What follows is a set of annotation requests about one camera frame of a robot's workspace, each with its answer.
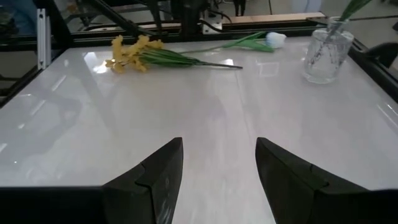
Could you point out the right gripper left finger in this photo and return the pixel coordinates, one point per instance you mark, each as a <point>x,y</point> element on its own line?
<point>155,193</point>

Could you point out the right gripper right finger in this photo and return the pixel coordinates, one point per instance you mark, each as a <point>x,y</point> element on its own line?
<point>289,193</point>

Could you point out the clear patterned glass vase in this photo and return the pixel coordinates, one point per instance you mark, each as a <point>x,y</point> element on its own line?
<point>326,62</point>

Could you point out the white tulip green stem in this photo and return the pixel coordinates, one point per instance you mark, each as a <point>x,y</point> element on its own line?
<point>275,40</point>

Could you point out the black rounded chair back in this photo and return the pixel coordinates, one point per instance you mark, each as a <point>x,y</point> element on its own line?
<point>384,53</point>

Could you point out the wooden plank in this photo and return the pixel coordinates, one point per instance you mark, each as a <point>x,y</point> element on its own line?
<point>273,17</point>

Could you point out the black table frame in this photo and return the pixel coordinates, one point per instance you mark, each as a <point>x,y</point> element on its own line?
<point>87,39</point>

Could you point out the silver aluminium extrusion bracket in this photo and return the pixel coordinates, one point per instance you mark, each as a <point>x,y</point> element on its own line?
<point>43,37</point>

